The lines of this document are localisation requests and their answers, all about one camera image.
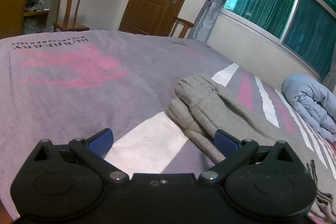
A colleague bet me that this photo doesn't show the bed with striped sheet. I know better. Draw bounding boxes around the bed with striped sheet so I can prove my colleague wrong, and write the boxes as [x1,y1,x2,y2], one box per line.
[0,29,336,224]

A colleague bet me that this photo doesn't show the wooden shelf cabinet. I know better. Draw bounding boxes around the wooden shelf cabinet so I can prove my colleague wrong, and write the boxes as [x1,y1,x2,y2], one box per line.
[0,0,60,39]

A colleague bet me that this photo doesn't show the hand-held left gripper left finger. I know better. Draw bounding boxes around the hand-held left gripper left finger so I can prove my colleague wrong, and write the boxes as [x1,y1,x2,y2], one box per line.
[25,128,130,184]

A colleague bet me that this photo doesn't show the wooden chair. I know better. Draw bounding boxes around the wooden chair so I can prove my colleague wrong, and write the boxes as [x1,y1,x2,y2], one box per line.
[170,17,195,39]
[53,0,90,32]

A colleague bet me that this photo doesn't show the light blue folded duvet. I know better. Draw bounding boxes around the light blue folded duvet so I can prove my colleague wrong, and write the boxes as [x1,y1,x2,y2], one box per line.
[281,72,336,143]

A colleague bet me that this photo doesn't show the grey fringed cloth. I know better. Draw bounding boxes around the grey fringed cloth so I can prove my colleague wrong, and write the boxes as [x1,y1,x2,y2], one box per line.
[307,160,336,224]

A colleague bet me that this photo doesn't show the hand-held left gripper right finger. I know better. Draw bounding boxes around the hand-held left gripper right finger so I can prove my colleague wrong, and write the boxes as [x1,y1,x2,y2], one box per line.
[199,130,301,184]

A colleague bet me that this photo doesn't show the grey pants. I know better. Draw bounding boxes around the grey pants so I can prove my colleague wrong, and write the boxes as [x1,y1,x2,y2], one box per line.
[165,74,276,165]

